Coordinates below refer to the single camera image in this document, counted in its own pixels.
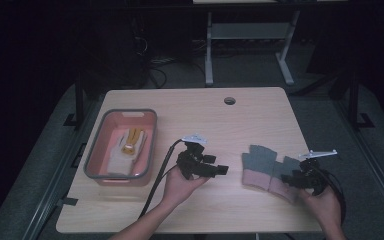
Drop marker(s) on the person's right hand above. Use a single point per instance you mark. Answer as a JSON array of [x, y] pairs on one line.
[[323, 206]]

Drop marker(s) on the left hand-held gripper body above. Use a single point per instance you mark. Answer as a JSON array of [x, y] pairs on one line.
[[193, 160]]

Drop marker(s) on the person's left hand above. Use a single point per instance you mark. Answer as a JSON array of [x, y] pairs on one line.
[[180, 186]]

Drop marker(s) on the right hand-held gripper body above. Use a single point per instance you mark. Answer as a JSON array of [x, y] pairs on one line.
[[313, 176]]

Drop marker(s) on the black metal stand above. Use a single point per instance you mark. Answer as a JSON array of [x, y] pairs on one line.
[[355, 100], [79, 100]]

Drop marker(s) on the pink and grey glove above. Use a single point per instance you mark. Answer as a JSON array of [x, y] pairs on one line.
[[259, 166], [281, 186]]

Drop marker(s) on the pink basket with grey rim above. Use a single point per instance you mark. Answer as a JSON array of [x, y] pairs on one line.
[[106, 140]]

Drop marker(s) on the white metal table frame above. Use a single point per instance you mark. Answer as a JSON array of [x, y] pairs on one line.
[[250, 31]]

